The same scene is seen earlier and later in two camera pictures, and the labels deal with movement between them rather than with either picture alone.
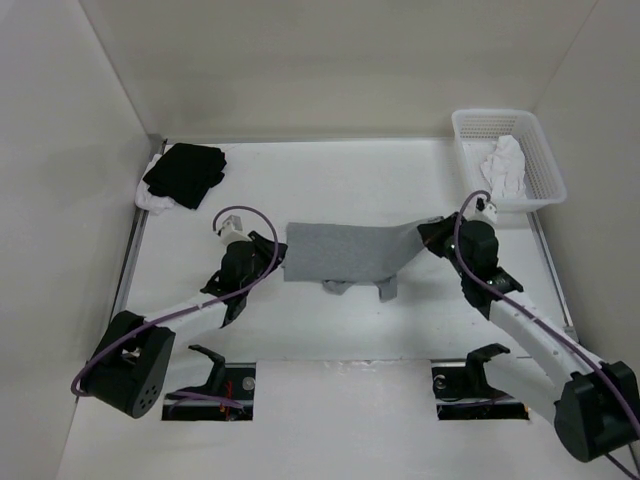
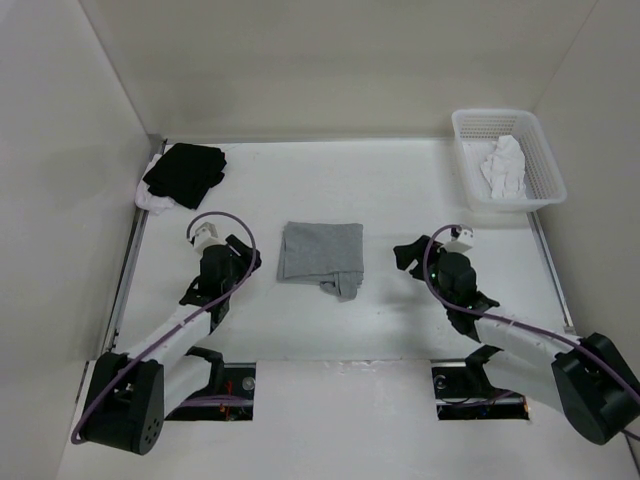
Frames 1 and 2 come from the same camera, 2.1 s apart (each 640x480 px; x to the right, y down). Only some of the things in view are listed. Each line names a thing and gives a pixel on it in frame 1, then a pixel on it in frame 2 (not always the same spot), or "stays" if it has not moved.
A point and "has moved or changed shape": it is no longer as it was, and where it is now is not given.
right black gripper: x=433 y=233 to x=405 y=254
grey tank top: x=343 y=254 has moved or changed shape
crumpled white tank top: x=504 y=170 stays
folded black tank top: x=186 y=173 stays
